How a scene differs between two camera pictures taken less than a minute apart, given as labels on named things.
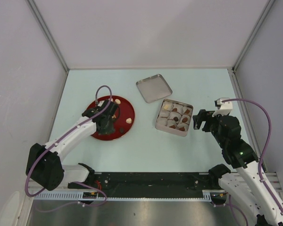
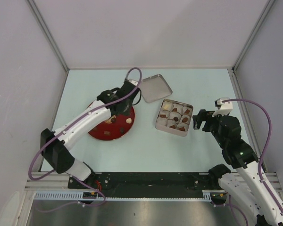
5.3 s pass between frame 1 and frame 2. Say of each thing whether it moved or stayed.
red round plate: stayed
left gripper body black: moved
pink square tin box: stayed
